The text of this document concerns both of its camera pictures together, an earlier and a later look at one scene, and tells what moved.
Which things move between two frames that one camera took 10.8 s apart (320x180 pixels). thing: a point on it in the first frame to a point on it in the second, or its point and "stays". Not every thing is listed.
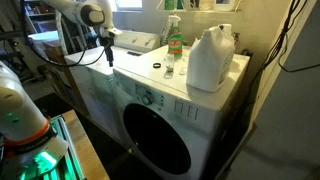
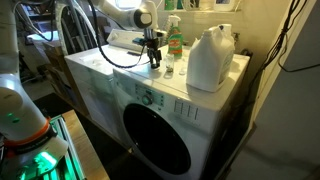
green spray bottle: [175, 38] stays
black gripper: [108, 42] to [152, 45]
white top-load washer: [94, 78] stays
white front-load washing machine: [171, 131] stays
